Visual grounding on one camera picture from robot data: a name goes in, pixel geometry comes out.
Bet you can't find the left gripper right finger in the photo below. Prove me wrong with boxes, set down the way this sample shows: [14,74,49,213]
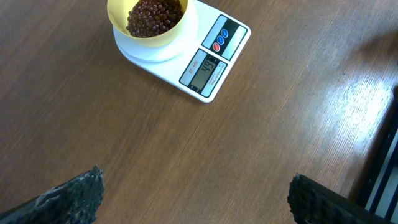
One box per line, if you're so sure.
[287,174,392,224]

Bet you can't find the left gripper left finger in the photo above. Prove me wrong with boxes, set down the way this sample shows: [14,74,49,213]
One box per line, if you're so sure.
[1,166,104,224]

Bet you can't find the white digital kitchen scale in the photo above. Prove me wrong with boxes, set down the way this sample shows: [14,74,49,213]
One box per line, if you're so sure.
[113,1,251,103]

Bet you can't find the yellow plastic bowl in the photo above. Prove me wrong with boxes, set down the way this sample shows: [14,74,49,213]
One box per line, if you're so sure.
[107,0,197,47]

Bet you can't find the red beans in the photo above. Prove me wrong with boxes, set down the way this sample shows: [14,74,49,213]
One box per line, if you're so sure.
[126,0,183,38]

